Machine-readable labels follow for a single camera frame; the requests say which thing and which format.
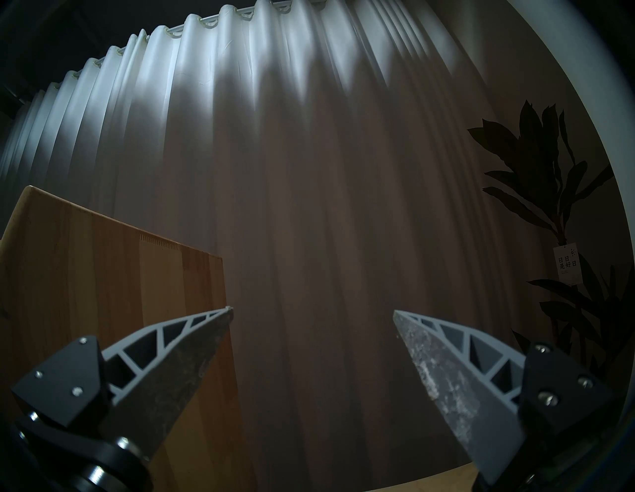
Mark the wooden cabinet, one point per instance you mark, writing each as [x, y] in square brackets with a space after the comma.
[99, 277]

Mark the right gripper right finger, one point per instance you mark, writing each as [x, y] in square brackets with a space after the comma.
[466, 392]

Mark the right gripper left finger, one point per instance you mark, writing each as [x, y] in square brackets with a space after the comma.
[158, 377]

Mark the pleated curtain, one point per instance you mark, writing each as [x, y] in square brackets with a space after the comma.
[322, 173]

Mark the white plant tag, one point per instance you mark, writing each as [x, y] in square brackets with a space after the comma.
[565, 265]

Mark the tall dark leafy plant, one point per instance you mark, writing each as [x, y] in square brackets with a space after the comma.
[536, 163]

